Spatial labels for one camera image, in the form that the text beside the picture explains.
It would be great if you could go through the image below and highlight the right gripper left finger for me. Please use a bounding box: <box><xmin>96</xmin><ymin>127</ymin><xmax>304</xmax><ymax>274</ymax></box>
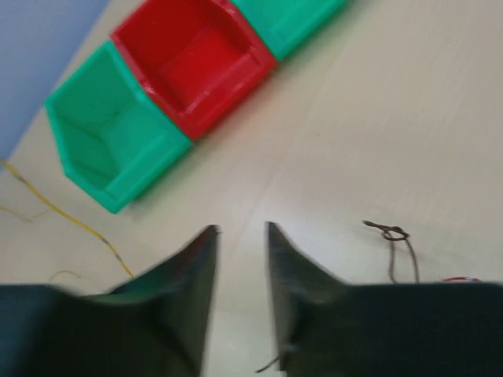
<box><xmin>1</xmin><ymin>225</ymin><xmax>218</xmax><ymax>376</ymax></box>

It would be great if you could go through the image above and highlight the brown cable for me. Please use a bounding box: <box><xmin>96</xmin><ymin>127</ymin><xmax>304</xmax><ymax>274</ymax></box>
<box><xmin>362</xmin><ymin>219</ymin><xmax>421</xmax><ymax>284</ymax></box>

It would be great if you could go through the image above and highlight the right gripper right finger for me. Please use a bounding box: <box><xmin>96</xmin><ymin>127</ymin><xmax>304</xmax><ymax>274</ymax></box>
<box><xmin>266</xmin><ymin>222</ymin><xmax>502</xmax><ymax>376</ymax></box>

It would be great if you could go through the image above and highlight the yellow cable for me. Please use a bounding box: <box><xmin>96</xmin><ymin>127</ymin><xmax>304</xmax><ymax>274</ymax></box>
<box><xmin>0</xmin><ymin>159</ymin><xmax>137</xmax><ymax>280</ymax></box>

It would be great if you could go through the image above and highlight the red bin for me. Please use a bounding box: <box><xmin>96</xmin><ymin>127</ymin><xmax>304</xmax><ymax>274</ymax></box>
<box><xmin>111</xmin><ymin>0</ymin><xmax>277</xmax><ymax>141</ymax></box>

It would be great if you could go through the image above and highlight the far green bin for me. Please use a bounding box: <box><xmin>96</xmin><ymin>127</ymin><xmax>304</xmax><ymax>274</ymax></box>
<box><xmin>233</xmin><ymin>0</ymin><xmax>346</xmax><ymax>61</ymax></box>

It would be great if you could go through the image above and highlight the near green bin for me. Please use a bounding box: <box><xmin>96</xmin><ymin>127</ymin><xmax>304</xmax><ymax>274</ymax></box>
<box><xmin>45</xmin><ymin>41</ymin><xmax>193</xmax><ymax>214</ymax></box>

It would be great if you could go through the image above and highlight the green bin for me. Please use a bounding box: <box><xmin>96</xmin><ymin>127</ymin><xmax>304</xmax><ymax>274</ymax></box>
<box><xmin>233</xmin><ymin>0</ymin><xmax>346</xmax><ymax>61</ymax></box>
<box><xmin>45</xmin><ymin>41</ymin><xmax>193</xmax><ymax>214</ymax></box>

